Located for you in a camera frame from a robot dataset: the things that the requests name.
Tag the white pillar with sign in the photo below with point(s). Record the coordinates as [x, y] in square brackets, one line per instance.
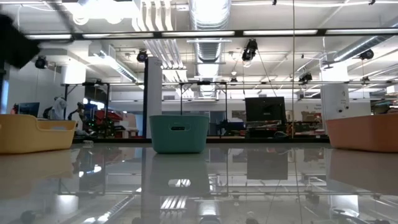
[335, 96]

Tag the black computer monitor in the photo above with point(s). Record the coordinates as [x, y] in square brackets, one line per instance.
[264, 109]

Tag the silver slanted air duct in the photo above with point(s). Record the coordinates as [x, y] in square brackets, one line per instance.
[357, 49]

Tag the black overhead light bar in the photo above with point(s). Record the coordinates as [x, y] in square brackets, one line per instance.
[202, 33]

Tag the yellow plastic bin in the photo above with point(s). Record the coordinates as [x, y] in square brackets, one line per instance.
[25, 137]

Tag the orange plastic bin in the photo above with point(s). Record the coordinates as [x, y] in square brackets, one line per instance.
[363, 133]

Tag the person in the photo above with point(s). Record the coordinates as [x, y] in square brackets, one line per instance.
[59, 107]

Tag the black hanging ceiling camera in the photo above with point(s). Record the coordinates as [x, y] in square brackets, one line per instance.
[306, 77]
[40, 62]
[142, 56]
[250, 49]
[367, 54]

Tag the black cylindrical battery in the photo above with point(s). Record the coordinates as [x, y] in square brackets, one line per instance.
[88, 143]

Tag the black metal stand frame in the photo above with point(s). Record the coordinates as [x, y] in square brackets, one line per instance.
[87, 84]

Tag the silver ribbed ventilation duct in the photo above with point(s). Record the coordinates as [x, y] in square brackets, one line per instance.
[210, 18]

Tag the teal plastic bin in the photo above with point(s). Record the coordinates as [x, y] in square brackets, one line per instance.
[178, 141]

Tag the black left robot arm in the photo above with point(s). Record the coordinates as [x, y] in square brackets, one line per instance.
[15, 43]

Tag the white column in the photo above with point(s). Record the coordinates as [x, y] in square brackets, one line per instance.
[154, 96]

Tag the blue lit monitor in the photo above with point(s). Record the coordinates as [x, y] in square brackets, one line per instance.
[28, 109]

